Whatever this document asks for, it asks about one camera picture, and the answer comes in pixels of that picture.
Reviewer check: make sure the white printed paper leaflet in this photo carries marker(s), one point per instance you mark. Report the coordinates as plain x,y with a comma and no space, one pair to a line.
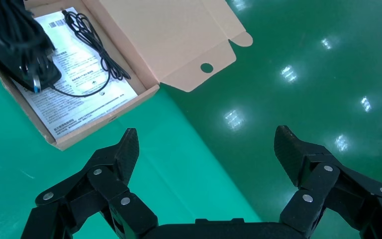
79,105

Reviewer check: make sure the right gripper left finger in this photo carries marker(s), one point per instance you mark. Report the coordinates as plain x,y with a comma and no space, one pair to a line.
105,184

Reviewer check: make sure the green table mat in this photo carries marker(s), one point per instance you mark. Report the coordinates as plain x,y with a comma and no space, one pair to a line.
164,171

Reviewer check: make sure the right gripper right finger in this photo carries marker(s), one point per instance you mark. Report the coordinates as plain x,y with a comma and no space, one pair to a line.
316,198

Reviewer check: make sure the brown cardboard box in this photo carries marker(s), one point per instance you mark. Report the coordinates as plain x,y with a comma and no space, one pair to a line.
164,36

